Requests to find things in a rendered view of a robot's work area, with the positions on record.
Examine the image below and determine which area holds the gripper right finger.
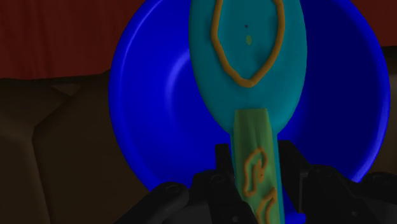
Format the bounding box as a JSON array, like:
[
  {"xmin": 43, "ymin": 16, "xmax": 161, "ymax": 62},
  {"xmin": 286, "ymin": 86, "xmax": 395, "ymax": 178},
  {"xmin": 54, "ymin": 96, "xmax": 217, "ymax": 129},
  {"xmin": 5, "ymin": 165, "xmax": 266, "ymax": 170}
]
[{"xmin": 278, "ymin": 140, "xmax": 397, "ymax": 224}]

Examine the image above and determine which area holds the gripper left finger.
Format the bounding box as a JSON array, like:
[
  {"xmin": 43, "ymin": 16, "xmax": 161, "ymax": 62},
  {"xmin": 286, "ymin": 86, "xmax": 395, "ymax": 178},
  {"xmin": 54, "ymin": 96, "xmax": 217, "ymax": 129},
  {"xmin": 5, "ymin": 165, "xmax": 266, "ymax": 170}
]
[{"xmin": 115, "ymin": 143, "xmax": 258, "ymax": 224}]

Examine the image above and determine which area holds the teal spoon with orange pattern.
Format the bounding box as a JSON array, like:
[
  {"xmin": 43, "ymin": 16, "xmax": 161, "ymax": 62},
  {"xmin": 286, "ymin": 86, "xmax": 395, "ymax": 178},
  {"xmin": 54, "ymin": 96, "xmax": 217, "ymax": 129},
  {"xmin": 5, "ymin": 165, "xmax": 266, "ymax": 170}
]
[{"xmin": 188, "ymin": 0, "xmax": 308, "ymax": 224}]

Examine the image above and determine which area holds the blue bowl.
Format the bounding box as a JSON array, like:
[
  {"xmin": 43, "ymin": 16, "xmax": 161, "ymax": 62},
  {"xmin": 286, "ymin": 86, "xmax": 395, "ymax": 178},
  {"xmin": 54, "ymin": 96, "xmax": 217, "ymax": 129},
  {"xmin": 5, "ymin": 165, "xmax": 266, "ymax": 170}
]
[{"xmin": 108, "ymin": 0, "xmax": 391, "ymax": 224}]

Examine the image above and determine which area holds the brown sofa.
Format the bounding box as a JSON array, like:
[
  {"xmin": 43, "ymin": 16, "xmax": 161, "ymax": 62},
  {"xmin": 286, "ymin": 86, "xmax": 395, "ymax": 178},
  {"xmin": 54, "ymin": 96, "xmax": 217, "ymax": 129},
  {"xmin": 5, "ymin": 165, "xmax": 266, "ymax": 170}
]
[{"xmin": 0, "ymin": 46, "xmax": 397, "ymax": 224}]

